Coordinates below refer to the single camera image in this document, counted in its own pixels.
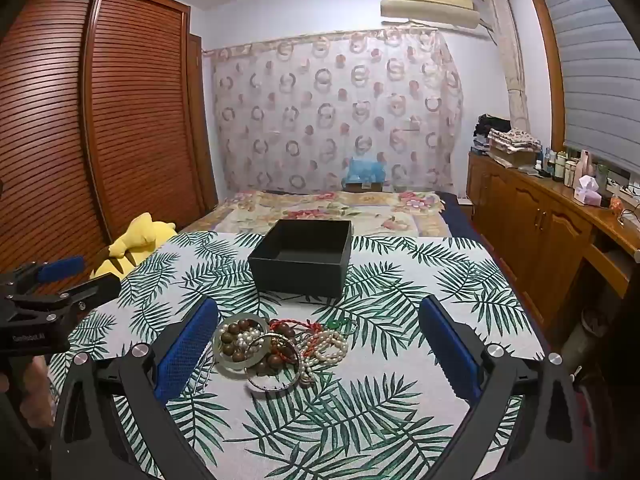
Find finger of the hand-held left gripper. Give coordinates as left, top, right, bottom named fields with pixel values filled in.
left=0, top=256, right=87, bottom=302
left=4, top=275, right=123, bottom=324

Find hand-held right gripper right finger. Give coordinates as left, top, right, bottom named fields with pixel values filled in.
left=417, top=295, right=601, bottom=480

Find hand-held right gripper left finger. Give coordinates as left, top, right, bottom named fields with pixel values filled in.
left=50, top=296, right=221, bottom=480

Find pale jade bangle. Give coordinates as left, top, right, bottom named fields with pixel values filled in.
left=213, top=313, right=271, bottom=372

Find brown wooden bead bracelet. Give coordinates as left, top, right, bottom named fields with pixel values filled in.
left=220, top=316, right=302, bottom=377

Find silver bangle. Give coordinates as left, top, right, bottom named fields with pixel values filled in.
left=244, top=335, right=302, bottom=392

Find red cord bracelet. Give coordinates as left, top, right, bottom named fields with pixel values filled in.
left=267, top=318, right=322, bottom=362

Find green gem silver bracelet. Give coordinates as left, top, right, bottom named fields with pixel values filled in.
left=324, top=315, right=359, bottom=337

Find white pearl necklace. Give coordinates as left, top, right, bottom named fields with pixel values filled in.
left=234, top=326, right=349, bottom=387

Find black square box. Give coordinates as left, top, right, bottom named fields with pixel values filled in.
left=247, top=219, right=354, bottom=301

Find person's left hand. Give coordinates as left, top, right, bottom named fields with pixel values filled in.
left=21, top=356, right=56, bottom=429

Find yellow plush toy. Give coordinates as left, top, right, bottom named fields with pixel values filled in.
left=90, top=212, right=179, bottom=281

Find leaf print tablecloth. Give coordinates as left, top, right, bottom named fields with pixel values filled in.
left=47, top=230, right=546, bottom=480

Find wooden sideboard cabinet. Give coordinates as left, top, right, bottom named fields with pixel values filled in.
left=467, top=150, right=640, bottom=332

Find floral bed blanket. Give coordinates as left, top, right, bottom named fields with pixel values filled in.
left=179, top=189, right=459, bottom=239

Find brown slatted wooden wardrobe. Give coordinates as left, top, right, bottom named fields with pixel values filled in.
left=0, top=0, right=219, bottom=302

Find blue plastic bag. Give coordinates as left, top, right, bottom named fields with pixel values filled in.
left=344, top=156, right=386, bottom=185

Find pink tissue box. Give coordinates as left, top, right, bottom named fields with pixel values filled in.
left=573, top=174, right=602, bottom=206

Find group of toiletry bottles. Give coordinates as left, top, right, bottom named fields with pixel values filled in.
left=542, top=146, right=597, bottom=187

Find folded floral cloth stack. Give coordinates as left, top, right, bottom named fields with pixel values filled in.
left=487, top=128, right=544, bottom=155

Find dark folded clothes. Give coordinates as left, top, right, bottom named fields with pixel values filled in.
left=472, top=114, right=512, bottom=149

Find tied beige curtain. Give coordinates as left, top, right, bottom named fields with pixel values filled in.
left=480, top=0, right=532, bottom=134

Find grey window blind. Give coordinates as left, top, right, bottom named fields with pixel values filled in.
left=532, top=0, right=640, bottom=182

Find ring pattern sheer curtain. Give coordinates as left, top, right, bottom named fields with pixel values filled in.
left=202, top=29, right=464, bottom=197

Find beige wall air conditioner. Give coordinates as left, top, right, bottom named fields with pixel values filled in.
left=380, top=0, right=479, bottom=29

